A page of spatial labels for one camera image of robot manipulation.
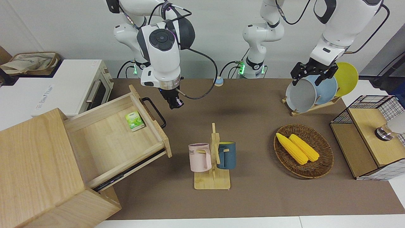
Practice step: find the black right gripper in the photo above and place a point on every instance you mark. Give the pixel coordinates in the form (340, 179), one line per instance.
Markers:
(171, 94)

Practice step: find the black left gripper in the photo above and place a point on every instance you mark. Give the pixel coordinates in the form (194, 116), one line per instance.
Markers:
(313, 69)

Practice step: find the light wooden drawer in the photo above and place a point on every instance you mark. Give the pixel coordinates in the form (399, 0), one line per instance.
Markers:
(107, 145)

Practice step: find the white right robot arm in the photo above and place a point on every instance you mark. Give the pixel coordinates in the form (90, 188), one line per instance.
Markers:
(161, 53)

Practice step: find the grey plate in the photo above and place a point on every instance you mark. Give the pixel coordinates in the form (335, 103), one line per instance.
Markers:
(300, 96)

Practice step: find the light blue plate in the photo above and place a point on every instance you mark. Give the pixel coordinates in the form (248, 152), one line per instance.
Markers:
(327, 90)

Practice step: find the wooden plate rack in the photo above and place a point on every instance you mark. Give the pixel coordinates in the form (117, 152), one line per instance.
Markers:
(316, 107)

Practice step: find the yellow plate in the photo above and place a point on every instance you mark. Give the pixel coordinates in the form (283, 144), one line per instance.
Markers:
(348, 79)

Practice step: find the green tea packet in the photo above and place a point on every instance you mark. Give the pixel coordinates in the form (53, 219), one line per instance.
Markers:
(134, 121)

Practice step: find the blue and beige round button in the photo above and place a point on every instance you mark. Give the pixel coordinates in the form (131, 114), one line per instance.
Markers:
(219, 82)

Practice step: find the pink mug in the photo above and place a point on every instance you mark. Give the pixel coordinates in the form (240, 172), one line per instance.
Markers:
(197, 158)

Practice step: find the yellow corn cob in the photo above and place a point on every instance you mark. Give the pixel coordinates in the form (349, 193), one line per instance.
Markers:
(305, 147)
(292, 148)

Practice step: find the dark blue mug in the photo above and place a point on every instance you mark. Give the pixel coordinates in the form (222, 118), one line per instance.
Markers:
(229, 156)

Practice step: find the black stand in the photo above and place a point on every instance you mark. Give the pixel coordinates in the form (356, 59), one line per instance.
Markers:
(384, 81)

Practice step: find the wooden mug rack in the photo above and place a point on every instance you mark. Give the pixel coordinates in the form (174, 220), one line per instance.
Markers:
(212, 182)

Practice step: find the brown wicker basket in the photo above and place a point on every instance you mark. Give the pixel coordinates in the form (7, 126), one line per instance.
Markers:
(319, 169)

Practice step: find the glass bulb with metal base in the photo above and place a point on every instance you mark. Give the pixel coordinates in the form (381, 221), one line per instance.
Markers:
(384, 133)

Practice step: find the white toaster oven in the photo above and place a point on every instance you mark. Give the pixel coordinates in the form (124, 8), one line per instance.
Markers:
(69, 85)

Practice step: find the brown table mat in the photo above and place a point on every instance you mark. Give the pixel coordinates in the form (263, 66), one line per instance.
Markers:
(253, 199)

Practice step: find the brown tray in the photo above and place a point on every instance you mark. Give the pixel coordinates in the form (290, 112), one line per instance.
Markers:
(54, 66)

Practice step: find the light wooden cabinet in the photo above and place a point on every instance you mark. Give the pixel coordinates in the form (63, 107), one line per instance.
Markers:
(34, 171)

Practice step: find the beige paper bag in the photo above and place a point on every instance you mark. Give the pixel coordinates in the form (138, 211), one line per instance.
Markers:
(25, 63)

